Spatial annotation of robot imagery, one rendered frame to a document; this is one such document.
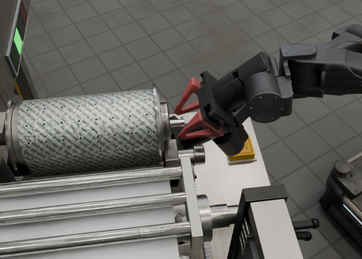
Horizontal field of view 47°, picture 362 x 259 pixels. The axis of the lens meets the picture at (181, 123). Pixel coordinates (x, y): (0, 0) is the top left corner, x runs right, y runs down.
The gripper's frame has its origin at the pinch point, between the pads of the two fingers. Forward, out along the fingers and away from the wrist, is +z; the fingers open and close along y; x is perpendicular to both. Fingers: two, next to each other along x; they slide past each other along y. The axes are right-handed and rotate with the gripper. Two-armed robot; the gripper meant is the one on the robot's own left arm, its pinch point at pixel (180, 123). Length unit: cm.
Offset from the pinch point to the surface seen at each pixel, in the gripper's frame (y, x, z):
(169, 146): -0.9, -2.9, 5.4
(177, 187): -3.3, -12.4, 11.9
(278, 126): 95, -141, 28
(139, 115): -1.0, 8.2, 2.9
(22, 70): 79, -7, 75
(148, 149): -4.4, 3.3, 5.7
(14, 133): -1.5, 21.2, 20.1
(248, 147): 16.9, -39.3, 5.5
